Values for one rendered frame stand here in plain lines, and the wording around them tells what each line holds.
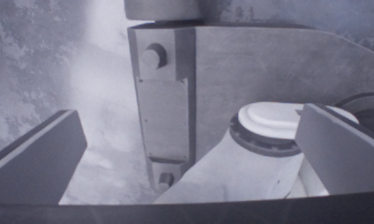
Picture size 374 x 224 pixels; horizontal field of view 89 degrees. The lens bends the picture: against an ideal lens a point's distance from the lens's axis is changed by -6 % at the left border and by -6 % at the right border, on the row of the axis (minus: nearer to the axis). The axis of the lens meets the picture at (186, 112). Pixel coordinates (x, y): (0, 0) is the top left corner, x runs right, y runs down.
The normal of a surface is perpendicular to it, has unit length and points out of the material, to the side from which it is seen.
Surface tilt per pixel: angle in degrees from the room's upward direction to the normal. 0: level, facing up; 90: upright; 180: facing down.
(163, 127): 0
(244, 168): 90
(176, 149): 0
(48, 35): 0
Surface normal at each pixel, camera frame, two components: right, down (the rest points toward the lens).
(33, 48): -0.18, 0.47
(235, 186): -0.02, -0.88
